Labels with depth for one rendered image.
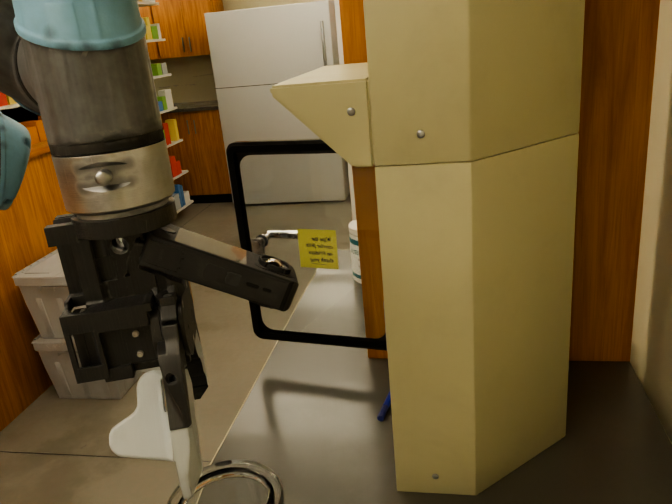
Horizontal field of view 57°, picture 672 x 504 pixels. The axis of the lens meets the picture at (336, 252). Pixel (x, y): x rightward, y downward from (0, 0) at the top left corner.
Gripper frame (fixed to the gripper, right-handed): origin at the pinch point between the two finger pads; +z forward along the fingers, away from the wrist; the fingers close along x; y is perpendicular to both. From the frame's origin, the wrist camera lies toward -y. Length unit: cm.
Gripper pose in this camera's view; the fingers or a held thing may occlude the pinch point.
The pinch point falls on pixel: (202, 438)
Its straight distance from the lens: 53.7
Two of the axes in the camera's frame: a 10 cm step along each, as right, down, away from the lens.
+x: 1.6, 3.1, -9.4
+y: -9.8, 1.5, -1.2
